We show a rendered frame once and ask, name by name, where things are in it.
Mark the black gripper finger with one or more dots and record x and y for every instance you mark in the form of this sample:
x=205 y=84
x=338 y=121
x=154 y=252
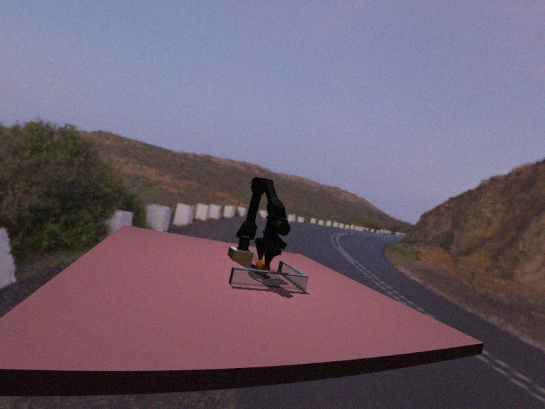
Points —
x=268 y=258
x=260 y=251

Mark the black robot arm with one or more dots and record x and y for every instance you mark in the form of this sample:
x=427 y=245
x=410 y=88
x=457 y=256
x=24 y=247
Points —
x=276 y=221

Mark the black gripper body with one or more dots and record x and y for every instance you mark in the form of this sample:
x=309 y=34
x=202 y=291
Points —
x=268 y=241

